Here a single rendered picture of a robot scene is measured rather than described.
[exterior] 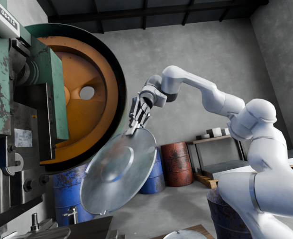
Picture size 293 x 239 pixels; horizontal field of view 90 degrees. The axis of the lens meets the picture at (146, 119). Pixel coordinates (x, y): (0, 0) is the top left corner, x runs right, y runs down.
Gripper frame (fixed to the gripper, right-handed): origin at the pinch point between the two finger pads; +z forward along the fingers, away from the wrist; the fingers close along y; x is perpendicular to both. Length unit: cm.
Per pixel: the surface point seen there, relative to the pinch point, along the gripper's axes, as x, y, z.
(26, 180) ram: -14.1, 13.6, 27.0
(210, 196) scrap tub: -5, -112, -24
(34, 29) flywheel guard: -50, 56, -41
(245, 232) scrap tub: 19, -102, 1
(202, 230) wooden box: -5, -93, 6
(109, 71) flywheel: -20.9, 17.1, -36.2
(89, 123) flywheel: -34.8, 2.8, -12.1
